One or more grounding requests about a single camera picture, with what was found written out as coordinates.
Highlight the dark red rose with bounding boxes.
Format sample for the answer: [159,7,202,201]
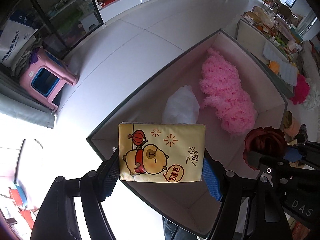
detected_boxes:
[242,127,287,171]

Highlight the light pink fluffy plush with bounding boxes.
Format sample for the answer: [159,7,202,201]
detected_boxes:
[199,47,257,135]

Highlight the yellow capybara tissue pack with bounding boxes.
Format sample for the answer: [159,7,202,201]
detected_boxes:
[118,123,206,183]

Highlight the white bundle with rope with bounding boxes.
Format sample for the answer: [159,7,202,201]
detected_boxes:
[162,85,200,124]

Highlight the pink knitted item olive ends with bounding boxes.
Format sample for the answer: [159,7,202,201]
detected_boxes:
[283,111,308,144]

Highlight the white green fluffy cloth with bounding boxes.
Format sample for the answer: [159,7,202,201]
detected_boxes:
[303,78,319,111]

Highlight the large green-edged storage box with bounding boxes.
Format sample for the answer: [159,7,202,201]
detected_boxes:
[87,29,287,237]

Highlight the magenta fluffy plush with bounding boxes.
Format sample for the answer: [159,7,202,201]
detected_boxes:
[290,74,310,105]

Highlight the light blue cloth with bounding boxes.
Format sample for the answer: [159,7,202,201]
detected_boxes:
[263,42,299,87]

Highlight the shallow green tray box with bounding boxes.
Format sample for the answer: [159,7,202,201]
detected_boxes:
[235,18,293,99]

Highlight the white grey sofa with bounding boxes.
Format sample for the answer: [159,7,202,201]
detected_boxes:
[297,41,319,89]

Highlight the orange yarn ball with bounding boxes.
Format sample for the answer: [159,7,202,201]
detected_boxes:
[268,61,280,75]

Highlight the pink plastic stool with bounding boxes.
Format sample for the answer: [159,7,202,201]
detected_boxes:
[19,48,79,111]

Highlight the white printed bag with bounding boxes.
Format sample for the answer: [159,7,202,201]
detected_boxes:
[1,9,37,68]

